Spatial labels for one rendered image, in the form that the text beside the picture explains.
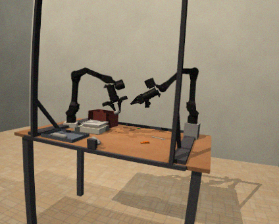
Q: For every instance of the white digital scale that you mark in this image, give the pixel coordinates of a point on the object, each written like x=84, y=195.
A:
x=95, y=127

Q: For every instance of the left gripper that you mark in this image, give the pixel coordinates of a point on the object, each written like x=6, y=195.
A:
x=113, y=96

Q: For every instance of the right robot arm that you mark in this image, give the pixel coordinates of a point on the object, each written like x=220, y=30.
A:
x=193, y=114

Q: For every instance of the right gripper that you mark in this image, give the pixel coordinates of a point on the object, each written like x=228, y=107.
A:
x=140, y=99

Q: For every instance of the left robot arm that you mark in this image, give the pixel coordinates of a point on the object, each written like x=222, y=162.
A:
x=76, y=76

